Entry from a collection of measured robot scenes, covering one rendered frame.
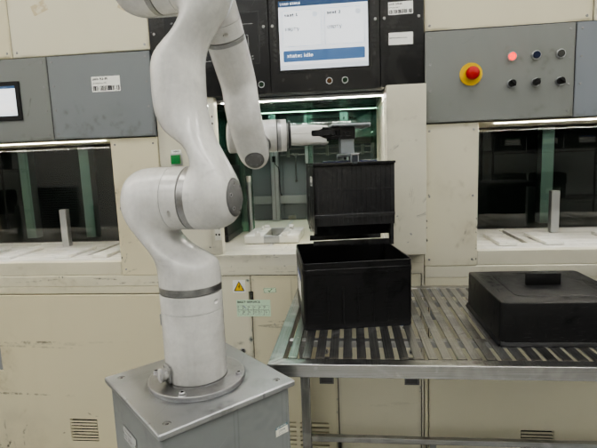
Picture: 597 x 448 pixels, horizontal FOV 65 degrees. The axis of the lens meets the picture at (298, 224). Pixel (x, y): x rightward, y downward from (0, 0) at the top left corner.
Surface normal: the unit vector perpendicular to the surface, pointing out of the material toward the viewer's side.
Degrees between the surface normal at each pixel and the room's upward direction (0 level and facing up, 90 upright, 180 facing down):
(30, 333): 90
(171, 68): 87
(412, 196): 90
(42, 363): 90
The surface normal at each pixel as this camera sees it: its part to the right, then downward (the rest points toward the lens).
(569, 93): -0.11, 0.15
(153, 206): -0.25, 0.34
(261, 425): 0.63, 0.08
